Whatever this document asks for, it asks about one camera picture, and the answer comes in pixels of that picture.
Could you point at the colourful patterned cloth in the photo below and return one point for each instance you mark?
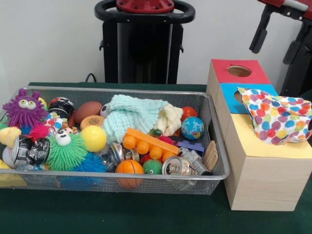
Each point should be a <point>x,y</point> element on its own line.
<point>275,119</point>

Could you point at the cream yellow cloth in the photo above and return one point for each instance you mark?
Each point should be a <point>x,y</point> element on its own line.
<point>170,119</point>

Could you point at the green spiky ball with eyes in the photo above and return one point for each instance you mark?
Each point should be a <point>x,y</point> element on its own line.
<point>66,152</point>

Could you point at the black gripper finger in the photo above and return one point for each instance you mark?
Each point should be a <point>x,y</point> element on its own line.
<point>295,46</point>
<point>261,31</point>

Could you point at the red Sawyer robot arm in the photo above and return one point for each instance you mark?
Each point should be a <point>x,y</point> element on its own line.
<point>145,6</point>

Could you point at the shallow clear bin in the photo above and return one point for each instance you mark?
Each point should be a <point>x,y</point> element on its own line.
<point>214,161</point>

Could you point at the blue globe ball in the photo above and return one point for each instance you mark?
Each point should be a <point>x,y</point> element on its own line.
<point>192,127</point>

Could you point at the yellow ball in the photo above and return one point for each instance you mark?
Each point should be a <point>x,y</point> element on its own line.
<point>93,139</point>

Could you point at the small orange basketball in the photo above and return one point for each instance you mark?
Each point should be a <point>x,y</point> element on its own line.
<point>129,169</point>

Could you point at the light teal cloth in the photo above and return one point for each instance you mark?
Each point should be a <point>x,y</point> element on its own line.
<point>129,117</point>

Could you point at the small brown football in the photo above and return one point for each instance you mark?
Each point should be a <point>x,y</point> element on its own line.
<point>87,111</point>

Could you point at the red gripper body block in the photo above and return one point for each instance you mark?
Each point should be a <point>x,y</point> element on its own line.
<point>292,6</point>

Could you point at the crushed silver can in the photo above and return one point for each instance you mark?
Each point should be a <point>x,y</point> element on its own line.
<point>178,166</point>

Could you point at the orange building block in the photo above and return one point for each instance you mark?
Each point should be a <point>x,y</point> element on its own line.
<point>146,141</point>

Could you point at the wooden box with three holes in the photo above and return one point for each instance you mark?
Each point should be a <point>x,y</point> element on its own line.
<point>263,175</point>

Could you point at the dark green table cloth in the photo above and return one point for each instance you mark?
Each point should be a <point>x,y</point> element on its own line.
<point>122,214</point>

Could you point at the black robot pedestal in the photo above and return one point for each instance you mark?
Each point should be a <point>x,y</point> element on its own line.
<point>141,53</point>

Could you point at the purple spiky monster toy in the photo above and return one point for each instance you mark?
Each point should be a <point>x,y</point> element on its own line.
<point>23,109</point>

